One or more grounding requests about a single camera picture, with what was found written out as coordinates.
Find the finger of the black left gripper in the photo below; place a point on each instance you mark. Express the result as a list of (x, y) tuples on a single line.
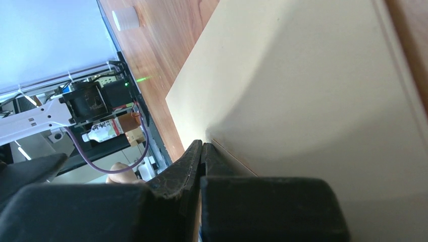
[(17, 175)]

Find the tan paper envelope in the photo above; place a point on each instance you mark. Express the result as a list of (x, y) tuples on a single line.
[(317, 89)]

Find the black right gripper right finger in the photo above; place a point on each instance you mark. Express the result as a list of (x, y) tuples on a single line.
[(238, 207)]

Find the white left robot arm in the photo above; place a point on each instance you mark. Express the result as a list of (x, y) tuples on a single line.
[(88, 102)]

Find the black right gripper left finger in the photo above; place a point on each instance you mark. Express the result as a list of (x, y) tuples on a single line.
[(162, 209)]

